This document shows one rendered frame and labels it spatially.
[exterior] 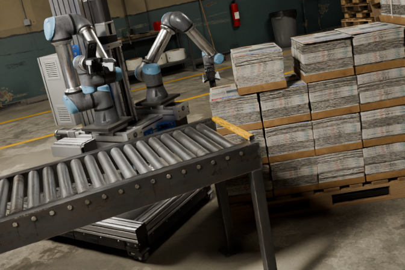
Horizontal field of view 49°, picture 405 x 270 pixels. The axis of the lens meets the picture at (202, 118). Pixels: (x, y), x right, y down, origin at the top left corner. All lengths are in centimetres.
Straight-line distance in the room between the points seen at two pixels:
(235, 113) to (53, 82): 121
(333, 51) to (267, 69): 39
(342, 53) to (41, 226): 184
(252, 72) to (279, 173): 67
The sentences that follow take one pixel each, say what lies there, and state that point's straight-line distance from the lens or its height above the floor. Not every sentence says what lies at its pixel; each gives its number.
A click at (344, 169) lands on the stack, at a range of 289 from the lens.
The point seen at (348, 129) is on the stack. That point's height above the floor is 51.
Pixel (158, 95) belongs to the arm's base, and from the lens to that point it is 295.
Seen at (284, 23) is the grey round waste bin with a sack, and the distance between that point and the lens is 967.
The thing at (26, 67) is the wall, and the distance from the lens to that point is 900.
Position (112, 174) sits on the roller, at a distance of 187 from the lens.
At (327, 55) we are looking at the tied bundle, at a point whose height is 97.
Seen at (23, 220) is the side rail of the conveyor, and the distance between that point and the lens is 176.
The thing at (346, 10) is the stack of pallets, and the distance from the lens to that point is 944.
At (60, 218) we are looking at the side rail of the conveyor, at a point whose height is 74.
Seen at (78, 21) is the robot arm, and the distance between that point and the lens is 252.
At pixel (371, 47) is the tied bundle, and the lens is 273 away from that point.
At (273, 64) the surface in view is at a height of 98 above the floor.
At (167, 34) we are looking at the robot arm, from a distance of 313.
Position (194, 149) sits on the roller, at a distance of 196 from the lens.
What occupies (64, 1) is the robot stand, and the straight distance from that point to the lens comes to 285.
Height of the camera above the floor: 145
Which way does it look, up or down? 16 degrees down
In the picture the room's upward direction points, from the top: 11 degrees counter-clockwise
